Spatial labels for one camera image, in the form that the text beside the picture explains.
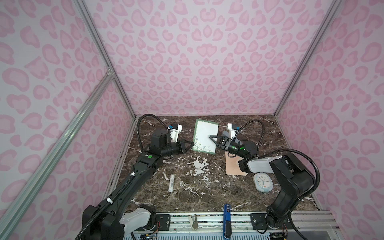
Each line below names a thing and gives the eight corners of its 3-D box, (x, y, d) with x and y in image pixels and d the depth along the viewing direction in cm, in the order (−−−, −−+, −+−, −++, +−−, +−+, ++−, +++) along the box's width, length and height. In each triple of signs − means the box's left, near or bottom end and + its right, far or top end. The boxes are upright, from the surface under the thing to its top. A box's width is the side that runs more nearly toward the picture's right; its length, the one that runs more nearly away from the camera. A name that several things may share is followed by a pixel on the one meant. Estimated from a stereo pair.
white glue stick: (169, 192, 85) (168, 190, 83) (171, 175, 91) (170, 174, 89) (173, 192, 85) (172, 190, 83) (174, 175, 91) (174, 174, 89)
